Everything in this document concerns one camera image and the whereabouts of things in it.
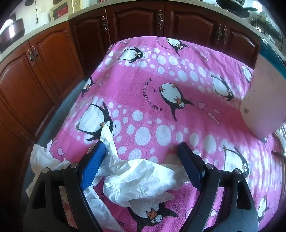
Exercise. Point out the black wok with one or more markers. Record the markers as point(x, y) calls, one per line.
point(232, 6)

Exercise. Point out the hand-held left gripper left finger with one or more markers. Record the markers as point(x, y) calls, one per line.
point(93, 162)

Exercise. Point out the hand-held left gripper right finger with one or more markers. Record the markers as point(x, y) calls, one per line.
point(190, 162)

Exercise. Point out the pink penguin print blanket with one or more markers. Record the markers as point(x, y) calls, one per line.
point(143, 73)

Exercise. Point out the dark wooden kitchen cabinet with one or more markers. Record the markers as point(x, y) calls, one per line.
point(44, 78)

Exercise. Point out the white wall socket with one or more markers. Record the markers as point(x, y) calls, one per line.
point(44, 8)

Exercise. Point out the pink cup with teal inside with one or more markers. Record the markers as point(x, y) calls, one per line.
point(263, 100)

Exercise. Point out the white crumpled tissue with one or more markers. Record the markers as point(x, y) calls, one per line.
point(134, 176)
point(44, 158)

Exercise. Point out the cream countertop appliance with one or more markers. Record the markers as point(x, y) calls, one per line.
point(62, 11)

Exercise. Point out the dark round appliance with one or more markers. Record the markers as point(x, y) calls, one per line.
point(13, 31)

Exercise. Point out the light stone countertop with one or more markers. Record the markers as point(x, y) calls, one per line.
point(47, 26)

